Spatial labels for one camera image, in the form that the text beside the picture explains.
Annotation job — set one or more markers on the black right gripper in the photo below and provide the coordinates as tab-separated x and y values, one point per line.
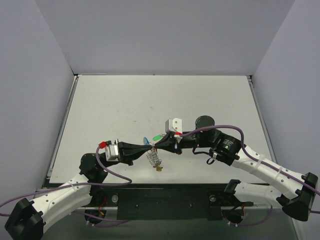
176	143

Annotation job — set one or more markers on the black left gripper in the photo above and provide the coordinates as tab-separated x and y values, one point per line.
121	152

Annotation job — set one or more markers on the metal key organizer blue handle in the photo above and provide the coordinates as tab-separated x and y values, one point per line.
151	155

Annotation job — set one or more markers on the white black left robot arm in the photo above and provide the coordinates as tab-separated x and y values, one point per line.
30	219

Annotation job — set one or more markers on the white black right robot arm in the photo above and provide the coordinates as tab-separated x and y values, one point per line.
291	191

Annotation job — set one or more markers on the green key tag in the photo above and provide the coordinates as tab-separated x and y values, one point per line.
157	137

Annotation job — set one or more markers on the yellow key tag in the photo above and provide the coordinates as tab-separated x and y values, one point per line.
159	168

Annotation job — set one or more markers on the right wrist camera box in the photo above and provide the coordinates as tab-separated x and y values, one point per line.
174	125

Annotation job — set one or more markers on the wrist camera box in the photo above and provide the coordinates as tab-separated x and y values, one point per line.
174	125
111	150

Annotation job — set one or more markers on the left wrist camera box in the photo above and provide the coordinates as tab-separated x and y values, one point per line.
111	150

